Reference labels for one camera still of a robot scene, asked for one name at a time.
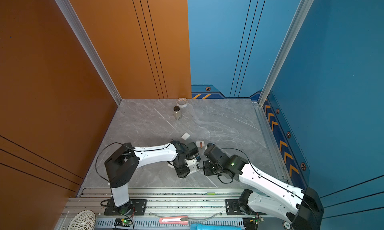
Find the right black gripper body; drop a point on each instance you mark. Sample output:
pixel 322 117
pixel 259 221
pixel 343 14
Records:
pixel 209 169

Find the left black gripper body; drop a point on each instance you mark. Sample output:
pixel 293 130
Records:
pixel 183 169

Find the white battery cover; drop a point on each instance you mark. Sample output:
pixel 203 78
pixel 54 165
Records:
pixel 198 144
pixel 185 136

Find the white remote with display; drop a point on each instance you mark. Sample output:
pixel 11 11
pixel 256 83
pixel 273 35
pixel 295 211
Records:
pixel 193 167

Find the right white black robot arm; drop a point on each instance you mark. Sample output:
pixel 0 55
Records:
pixel 301 209

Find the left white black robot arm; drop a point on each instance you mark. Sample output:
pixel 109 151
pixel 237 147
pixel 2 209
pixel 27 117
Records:
pixel 122 164

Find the small brown-capped jar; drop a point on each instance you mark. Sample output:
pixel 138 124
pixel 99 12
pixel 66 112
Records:
pixel 177 112

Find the pink box cutter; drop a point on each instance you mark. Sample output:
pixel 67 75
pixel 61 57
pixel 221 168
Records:
pixel 180 220

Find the cyan cylinder object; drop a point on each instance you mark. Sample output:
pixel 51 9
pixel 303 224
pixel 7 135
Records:
pixel 197 226

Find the green circuit board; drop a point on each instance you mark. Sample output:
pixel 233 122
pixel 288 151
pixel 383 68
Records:
pixel 123 224

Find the white mesh basket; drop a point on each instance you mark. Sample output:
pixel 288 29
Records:
pixel 85 220

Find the aluminium rail frame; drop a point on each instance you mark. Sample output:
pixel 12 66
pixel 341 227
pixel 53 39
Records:
pixel 200 205

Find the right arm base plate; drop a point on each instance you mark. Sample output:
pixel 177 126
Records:
pixel 233 208

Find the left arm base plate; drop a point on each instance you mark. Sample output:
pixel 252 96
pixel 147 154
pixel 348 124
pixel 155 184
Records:
pixel 136 207

